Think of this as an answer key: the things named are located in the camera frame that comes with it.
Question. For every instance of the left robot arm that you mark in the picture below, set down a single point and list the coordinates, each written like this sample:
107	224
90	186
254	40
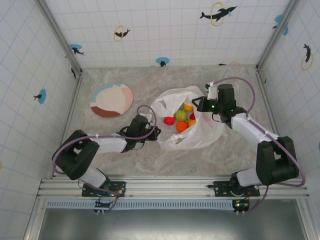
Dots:
80	160

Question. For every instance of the green pear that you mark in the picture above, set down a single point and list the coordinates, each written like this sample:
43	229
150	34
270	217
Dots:
181	115

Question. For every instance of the dark red apple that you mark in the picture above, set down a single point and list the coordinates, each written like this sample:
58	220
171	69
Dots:
169	121

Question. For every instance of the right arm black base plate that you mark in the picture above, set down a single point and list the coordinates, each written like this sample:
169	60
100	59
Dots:
221	187

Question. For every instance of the aluminium mounting rail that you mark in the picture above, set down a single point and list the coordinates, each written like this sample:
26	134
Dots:
170	186

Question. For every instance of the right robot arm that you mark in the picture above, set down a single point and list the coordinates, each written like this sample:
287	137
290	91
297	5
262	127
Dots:
275	162

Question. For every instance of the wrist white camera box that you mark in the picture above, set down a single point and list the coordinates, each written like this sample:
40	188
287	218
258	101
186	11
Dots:
211	92
146	116

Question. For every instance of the aluminium table side rail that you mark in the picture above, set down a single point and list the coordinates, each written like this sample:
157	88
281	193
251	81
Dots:
271	110
68	120

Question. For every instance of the orange with stem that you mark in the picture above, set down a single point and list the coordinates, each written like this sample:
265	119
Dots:
192	122

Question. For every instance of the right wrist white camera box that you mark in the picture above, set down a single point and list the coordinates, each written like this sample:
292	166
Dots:
211	92

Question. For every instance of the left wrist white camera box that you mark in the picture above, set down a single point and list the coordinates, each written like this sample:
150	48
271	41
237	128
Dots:
146	116

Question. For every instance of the shark blue circle wall sticker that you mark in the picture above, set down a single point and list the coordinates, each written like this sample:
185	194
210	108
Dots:
75	48

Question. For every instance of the round pastel ceramic plate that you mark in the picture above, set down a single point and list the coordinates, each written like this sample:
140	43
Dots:
112	100

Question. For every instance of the aluminium frame post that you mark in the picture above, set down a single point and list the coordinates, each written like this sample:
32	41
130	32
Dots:
277	32
60	37

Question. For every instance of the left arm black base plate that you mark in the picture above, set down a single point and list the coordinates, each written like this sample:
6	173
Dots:
121	186

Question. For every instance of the yellow-orange round orange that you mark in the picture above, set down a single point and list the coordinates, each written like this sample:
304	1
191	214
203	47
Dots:
188	107

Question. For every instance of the red-orange tangerine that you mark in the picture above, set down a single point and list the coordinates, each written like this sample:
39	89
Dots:
181	126

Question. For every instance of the fish blue circle wall sticker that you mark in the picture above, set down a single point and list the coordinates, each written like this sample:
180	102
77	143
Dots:
162	61
41	96

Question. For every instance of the white plastic bag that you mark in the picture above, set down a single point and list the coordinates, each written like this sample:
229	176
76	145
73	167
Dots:
207	135

